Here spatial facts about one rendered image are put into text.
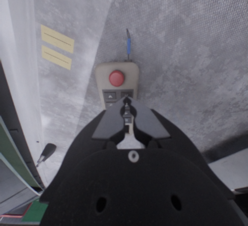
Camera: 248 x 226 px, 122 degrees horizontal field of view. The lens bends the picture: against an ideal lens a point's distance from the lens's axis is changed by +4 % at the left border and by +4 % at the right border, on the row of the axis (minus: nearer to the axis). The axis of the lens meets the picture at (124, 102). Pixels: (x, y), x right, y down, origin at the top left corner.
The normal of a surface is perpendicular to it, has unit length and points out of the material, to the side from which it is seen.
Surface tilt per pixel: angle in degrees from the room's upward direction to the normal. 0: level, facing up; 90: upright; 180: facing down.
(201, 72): 0
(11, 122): 26
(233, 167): 90
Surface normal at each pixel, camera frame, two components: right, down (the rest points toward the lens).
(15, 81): 0.39, 0.62
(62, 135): 0.00, 0.50
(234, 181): -0.88, -0.40
